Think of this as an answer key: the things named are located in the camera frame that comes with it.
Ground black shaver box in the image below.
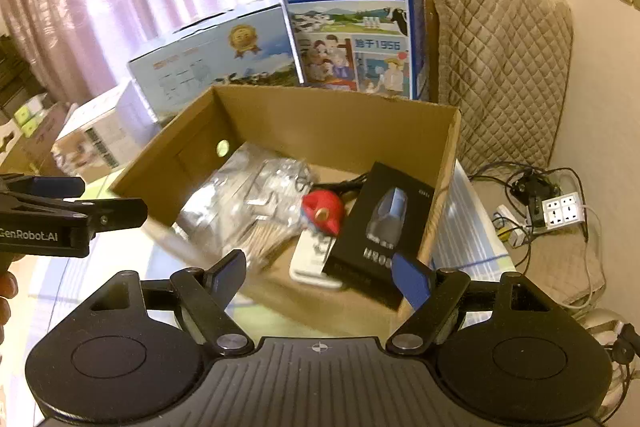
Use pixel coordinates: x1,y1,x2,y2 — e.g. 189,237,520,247
323,161,435,295

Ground silver foil bag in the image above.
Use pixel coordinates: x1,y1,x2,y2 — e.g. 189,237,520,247
172,143,314,259

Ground white power adapter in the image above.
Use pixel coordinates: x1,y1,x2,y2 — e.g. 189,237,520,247
288,230,343,291

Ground black cable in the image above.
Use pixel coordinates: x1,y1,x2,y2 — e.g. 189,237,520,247
311,173,371,198

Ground red Doraemon figurine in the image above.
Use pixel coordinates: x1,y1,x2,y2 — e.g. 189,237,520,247
302,190,345,236

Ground bag of cotton swabs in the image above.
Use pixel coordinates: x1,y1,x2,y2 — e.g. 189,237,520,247
238,220,299,271

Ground person's left hand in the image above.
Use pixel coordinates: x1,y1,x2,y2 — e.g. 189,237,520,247
0,268,18,343

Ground white product box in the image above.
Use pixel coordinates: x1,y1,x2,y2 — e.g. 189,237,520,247
52,82,160,183

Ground stacked cardboard boxes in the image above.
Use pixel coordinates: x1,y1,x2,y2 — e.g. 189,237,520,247
1,35,68,176

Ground white power strip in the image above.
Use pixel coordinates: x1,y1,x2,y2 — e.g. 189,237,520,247
542,192,585,231

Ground brown cardboard box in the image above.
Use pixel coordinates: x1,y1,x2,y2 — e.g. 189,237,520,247
108,83,462,338

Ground light blue milk carton box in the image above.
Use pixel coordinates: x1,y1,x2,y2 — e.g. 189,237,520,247
128,0,298,121

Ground quilted beige chair cover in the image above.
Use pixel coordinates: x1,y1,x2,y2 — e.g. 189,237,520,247
425,0,573,172

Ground dark blue milk carton box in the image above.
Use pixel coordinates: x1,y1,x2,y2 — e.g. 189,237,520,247
282,0,425,100

